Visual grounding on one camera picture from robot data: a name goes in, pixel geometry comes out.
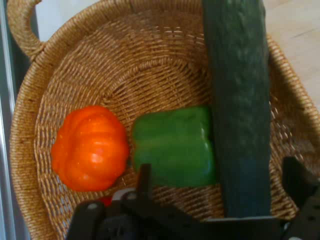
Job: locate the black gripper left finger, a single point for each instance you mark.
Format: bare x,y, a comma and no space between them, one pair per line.
144,180

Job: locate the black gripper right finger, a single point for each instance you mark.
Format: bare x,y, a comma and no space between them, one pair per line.
302,185

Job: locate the green toy bell pepper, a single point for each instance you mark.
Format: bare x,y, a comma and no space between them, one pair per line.
172,145

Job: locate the orange ribbed toy tomato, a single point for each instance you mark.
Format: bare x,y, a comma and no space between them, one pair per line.
90,150

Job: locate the round woven wicker basket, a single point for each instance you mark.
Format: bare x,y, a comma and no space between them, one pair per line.
150,75

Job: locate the long dark green cucumber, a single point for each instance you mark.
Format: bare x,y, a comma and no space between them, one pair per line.
237,100

